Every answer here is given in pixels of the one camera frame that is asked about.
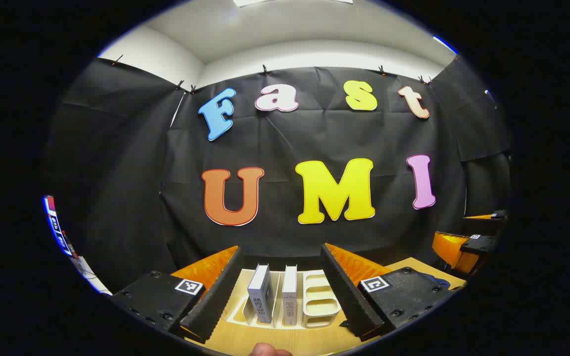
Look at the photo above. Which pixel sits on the cream plastic bookshelf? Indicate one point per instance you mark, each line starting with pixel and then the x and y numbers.
pixel 319 301

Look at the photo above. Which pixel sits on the black backdrop cloth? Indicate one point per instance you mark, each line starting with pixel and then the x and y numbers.
pixel 314 138

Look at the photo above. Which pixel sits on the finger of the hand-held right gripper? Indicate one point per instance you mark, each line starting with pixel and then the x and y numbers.
pixel 451 249
pixel 483 225

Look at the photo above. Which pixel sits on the white book with patterned cover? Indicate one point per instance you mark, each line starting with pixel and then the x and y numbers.
pixel 290 296

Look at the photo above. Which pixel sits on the white book with dark cover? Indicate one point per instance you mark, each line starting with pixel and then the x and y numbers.
pixel 260 296

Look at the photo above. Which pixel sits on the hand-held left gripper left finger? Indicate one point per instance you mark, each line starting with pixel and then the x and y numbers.
pixel 215 296

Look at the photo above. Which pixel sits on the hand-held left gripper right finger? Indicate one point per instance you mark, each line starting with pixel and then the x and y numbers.
pixel 349 296

